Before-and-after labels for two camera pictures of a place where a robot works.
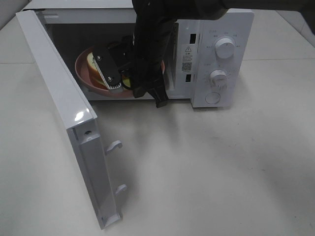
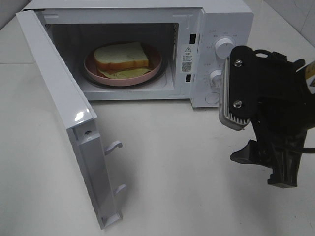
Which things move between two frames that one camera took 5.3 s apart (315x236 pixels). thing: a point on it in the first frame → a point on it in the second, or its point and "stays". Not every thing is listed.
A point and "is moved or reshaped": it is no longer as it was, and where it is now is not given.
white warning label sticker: x=187 y=58 stays
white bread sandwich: x=97 y=71 is moved or reshaped
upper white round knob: x=224 y=47 stays
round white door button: x=212 y=98 stays
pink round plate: x=85 y=76 is moved or reshaped
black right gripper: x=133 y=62 → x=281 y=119
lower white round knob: x=218 y=79 stays
